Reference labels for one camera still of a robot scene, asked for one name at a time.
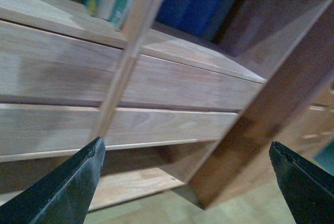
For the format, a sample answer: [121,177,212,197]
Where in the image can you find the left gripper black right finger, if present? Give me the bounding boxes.
[269,142,333,223]

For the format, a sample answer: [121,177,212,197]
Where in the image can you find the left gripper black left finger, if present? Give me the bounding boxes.
[1,137,105,223]

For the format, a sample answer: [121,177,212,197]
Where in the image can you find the light wooden bookshelf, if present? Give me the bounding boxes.
[1,0,333,210]

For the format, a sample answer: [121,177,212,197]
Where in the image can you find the dark blue backdrop curtain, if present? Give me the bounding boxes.
[156,0,236,41]

